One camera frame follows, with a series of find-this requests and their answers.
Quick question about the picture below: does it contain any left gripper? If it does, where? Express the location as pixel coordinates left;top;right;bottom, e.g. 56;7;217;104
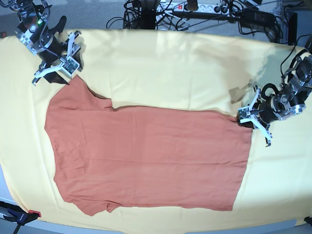
240;96;280;129

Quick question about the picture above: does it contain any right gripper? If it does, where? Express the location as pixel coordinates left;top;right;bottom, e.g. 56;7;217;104
36;16;69;85

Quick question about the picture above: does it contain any terracotta orange T-shirt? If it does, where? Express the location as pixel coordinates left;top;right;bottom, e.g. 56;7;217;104
45;77;252;216

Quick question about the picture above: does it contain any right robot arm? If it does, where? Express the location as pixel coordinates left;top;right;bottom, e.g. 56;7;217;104
10;0;68;85

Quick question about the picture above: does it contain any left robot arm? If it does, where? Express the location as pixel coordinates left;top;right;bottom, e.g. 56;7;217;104
237;38;312;131

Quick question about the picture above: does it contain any black box at right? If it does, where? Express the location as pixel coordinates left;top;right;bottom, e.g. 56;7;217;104
288;12;298;45

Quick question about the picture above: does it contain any black power adapter brick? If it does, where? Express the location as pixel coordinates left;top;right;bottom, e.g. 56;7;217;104
241;8;276;27

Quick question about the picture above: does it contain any black clamp at right edge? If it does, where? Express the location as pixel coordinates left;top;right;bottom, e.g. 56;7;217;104
304;216;312;226

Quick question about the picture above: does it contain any white power strip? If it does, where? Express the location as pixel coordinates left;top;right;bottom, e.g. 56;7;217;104
156;2;230;16

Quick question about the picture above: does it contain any blue black bar clamp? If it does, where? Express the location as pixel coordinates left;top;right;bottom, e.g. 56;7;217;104
0;201;41;234

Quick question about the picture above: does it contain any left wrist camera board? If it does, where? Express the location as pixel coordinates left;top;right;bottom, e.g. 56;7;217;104
238;106;251;124

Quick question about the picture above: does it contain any black central stand post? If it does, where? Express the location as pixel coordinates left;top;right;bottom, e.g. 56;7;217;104
139;0;158;30

